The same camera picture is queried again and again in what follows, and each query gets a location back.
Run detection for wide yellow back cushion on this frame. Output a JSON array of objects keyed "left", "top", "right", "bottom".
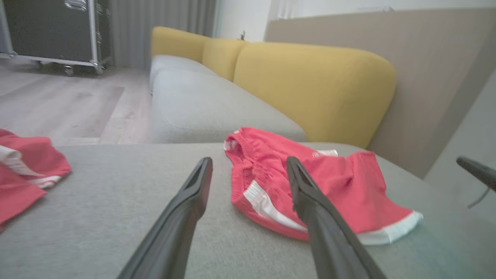
[{"left": 234, "top": 42, "right": 396, "bottom": 149}]

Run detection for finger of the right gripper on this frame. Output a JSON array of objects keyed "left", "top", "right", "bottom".
[{"left": 456, "top": 156, "right": 496, "bottom": 192}]

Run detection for red white-trimmed shorts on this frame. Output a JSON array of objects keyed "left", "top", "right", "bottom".
[{"left": 224, "top": 127, "right": 424, "bottom": 246}]

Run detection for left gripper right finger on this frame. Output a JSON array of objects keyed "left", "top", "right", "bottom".
[{"left": 287, "top": 156, "right": 388, "bottom": 279}]

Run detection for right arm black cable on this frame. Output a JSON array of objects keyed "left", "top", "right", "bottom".
[{"left": 467, "top": 186, "right": 491, "bottom": 210}]

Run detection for red white numbered jersey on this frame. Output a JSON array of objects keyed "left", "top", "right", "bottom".
[{"left": 0, "top": 129, "right": 72, "bottom": 233}]

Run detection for grey pleated curtain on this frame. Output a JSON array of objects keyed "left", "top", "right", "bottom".
[{"left": 108, "top": 0, "right": 218, "bottom": 70}]

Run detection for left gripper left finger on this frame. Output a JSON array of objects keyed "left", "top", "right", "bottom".
[{"left": 116, "top": 157, "right": 213, "bottom": 279}]

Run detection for large grey chaise cushion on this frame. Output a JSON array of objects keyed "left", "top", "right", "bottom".
[{"left": 0, "top": 143, "right": 496, "bottom": 279}]

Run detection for black aluminium-edged flight case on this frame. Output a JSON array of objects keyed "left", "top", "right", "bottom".
[{"left": 0, "top": 0, "right": 113, "bottom": 76}]

